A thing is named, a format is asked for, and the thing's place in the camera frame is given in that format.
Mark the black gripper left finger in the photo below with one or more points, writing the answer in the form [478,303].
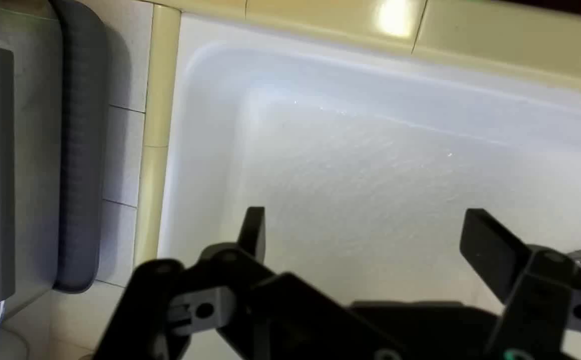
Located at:
[190,312]

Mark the white sink basin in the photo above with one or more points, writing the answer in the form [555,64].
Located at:
[371,166]

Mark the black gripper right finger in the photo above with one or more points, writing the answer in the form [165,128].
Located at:
[537,301]

